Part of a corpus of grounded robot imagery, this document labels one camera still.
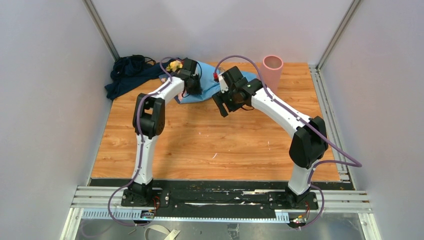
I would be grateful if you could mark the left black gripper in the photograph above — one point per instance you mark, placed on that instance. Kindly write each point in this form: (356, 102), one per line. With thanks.
(198, 90)

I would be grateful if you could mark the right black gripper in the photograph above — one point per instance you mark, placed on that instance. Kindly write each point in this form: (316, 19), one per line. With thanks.
(220, 98)

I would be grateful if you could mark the blue wrapping paper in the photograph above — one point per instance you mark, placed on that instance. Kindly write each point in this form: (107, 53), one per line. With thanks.
(207, 83)

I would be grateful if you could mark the flower bouquet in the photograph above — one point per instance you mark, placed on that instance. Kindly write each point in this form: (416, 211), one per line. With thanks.
(174, 66)

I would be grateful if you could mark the pink cylindrical vase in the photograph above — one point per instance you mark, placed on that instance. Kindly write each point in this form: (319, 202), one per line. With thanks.
(271, 70)

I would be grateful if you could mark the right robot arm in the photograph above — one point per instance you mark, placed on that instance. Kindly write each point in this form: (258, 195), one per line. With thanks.
(307, 134)

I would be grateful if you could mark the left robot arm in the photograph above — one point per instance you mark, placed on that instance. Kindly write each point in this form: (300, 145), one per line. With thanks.
(149, 122)

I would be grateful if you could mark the dark navy cloth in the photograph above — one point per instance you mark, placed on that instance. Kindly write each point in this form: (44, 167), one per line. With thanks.
(130, 72)

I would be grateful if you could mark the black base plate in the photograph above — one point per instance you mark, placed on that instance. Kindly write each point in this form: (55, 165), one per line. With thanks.
(223, 199)

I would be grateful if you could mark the aluminium rail frame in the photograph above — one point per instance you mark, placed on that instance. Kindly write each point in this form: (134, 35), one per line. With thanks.
(97, 202)

